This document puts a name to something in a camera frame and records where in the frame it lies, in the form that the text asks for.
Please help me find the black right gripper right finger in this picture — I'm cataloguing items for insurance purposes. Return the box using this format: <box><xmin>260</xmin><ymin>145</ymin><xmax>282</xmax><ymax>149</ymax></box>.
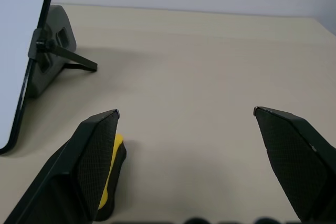
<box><xmin>253</xmin><ymin>106</ymin><xmax>336</xmax><ymax>224</ymax></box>

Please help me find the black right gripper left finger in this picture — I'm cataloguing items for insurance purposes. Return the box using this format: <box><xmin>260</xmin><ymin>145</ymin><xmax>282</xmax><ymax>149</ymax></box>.
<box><xmin>0</xmin><ymin>109</ymin><xmax>121</xmax><ymax>224</ymax></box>

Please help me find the yellow and black object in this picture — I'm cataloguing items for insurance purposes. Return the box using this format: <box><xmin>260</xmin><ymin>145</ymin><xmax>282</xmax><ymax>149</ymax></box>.
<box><xmin>94</xmin><ymin>132</ymin><xmax>128</xmax><ymax>222</ymax></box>

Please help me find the black whiteboard stand leg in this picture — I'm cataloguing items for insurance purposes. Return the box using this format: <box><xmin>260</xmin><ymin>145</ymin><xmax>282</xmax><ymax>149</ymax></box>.
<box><xmin>28</xmin><ymin>28</ymin><xmax>98</xmax><ymax>72</ymax></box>

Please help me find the black-framed whiteboard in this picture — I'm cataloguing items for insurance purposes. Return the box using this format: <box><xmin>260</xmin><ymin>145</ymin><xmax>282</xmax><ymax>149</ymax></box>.
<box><xmin>0</xmin><ymin>0</ymin><xmax>58</xmax><ymax>156</ymax></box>

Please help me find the grey support block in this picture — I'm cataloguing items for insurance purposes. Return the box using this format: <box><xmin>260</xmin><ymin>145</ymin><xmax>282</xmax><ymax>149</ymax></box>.
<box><xmin>26</xmin><ymin>5</ymin><xmax>77</xmax><ymax>99</ymax></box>

